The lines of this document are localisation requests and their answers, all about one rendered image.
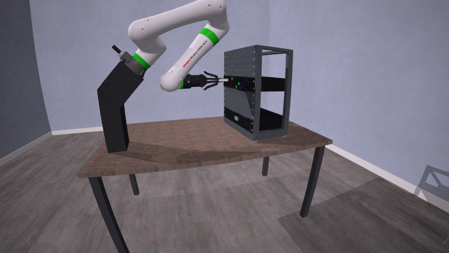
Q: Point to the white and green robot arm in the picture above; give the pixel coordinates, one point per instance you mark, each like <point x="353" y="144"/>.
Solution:
<point x="145" y="35"/>

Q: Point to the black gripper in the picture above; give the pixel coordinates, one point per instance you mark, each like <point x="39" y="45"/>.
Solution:
<point x="203" y="80"/>

